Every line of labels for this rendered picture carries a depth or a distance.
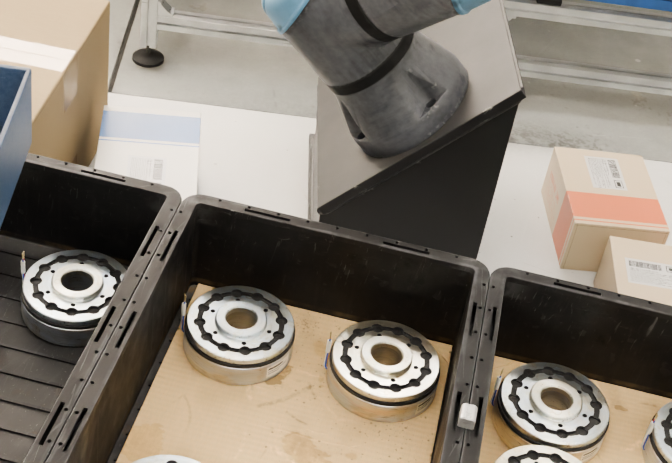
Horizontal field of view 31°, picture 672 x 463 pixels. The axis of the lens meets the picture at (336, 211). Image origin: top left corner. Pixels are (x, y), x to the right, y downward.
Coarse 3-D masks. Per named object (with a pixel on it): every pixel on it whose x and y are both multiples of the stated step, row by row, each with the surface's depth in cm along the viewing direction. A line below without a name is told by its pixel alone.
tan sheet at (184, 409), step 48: (336, 336) 118; (192, 384) 111; (288, 384) 113; (144, 432) 106; (192, 432) 107; (240, 432) 107; (288, 432) 108; (336, 432) 109; (384, 432) 110; (432, 432) 110
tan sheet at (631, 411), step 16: (496, 368) 118; (512, 368) 118; (608, 384) 118; (608, 400) 117; (624, 400) 117; (640, 400) 117; (656, 400) 117; (624, 416) 115; (640, 416) 116; (496, 432) 111; (608, 432) 113; (624, 432) 114; (640, 432) 114; (496, 448) 110; (608, 448) 112; (624, 448) 112; (640, 448) 112
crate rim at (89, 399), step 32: (288, 224) 115; (320, 224) 116; (160, 256) 109; (416, 256) 114; (448, 256) 115; (480, 288) 112; (128, 320) 102; (480, 320) 108; (96, 384) 96; (448, 416) 99; (64, 448) 92; (448, 448) 96
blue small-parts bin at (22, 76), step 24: (0, 72) 93; (24, 72) 93; (0, 96) 95; (24, 96) 92; (0, 120) 96; (24, 120) 93; (0, 144) 85; (24, 144) 94; (0, 168) 86; (0, 192) 87; (0, 216) 88
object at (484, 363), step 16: (496, 272) 114; (512, 272) 114; (528, 272) 114; (496, 288) 112; (544, 288) 113; (560, 288) 113; (576, 288) 114; (592, 288) 114; (496, 304) 110; (608, 304) 113; (624, 304) 113; (640, 304) 113; (656, 304) 113; (496, 320) 108; (480, 336) 107; (496, 336) 107; (480, 352) 105; (480, 368) 103; (480, 384) 102; (480, 400) 102; (480, 416) 99; (464, 432) 98; (480, 432) 98; (464, 448) 96; (480, 448) 96
